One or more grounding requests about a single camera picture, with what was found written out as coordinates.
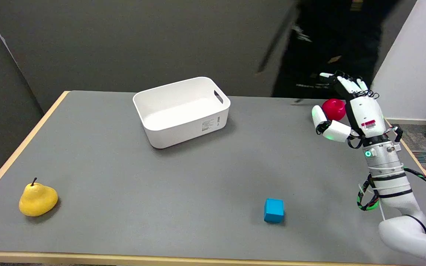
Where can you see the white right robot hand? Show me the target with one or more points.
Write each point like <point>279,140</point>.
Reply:
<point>366,112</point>

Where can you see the blue cube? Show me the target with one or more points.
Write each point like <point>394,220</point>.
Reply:
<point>274,211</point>

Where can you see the red apple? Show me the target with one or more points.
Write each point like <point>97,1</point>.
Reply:
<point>335,108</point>

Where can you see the person in black clothes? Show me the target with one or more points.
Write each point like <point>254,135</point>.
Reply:
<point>327,40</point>

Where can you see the white plastic storage bin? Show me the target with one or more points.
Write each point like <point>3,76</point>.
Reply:
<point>183,118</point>

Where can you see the yellow pear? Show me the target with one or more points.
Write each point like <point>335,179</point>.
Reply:
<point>37,199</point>

